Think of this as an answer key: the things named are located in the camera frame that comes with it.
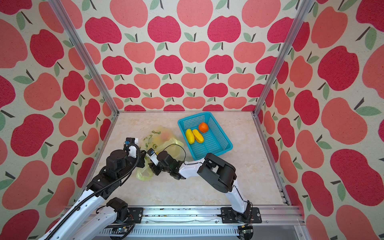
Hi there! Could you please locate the yellow plastic bag with fruit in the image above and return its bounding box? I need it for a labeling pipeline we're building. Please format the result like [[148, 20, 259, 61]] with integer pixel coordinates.
[[136, 126, 186, 181]]

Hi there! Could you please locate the yellow lemon fruit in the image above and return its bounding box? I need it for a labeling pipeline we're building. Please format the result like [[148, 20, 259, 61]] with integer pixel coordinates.
[[185, 129, 195, 145]]

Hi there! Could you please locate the yellow banana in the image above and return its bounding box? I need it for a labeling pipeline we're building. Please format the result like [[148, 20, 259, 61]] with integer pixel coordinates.
[[192, 129, 205, 144]]

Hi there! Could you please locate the turquoise plastic basket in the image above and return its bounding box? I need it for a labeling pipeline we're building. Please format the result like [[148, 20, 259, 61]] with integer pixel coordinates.
[[178, 112, 233, 161]]

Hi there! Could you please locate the orange fruit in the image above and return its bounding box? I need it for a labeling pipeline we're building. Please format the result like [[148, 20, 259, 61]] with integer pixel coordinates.
[[198, 123, 209, 133]]

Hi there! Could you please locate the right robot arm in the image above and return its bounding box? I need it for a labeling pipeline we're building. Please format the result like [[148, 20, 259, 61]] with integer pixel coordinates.
[[147, 149, 252, 224]]

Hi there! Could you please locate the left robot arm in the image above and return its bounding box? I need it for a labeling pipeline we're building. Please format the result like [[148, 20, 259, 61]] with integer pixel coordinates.
[[41, 146, 146, 240]]

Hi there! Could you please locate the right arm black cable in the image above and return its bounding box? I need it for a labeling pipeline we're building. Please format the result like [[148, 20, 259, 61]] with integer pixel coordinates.
[[158, 143, 187, 164]]

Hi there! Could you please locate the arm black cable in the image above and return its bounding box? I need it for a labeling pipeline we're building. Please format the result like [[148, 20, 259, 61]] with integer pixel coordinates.
[[43, 143, 141, 240], [158, 143, 187, 164]]

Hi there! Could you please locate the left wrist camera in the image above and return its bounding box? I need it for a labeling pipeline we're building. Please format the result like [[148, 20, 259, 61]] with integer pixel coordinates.
[[124, 138, 139, 158]]

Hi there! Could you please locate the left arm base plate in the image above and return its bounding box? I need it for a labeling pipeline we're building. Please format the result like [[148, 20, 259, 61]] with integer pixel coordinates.
[[101, 206, 144, 225]]

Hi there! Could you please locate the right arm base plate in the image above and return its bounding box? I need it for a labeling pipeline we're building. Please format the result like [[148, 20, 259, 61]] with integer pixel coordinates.
[[218, 207, 263, 224]]

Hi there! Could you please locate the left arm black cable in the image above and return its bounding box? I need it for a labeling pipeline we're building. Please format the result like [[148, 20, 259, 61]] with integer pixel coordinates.
[[43, 143, 141, 240]]

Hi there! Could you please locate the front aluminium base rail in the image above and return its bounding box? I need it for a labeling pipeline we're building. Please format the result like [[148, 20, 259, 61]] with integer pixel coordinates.
[[96, 206, 310, 240]]

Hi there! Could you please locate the left aluminium frame post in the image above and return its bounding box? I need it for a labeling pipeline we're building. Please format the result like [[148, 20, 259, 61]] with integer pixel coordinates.
[[49, 0, 119, 116]]

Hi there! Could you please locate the aluminium frame post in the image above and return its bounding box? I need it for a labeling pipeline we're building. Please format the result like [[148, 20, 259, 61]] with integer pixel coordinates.
[[252, 0, 315, 117], [49, 0, 119, 116]]

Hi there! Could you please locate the right aluminium frame post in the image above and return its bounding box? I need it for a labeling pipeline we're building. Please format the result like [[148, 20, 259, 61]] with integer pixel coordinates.
[[252, 0, 315, 117]]

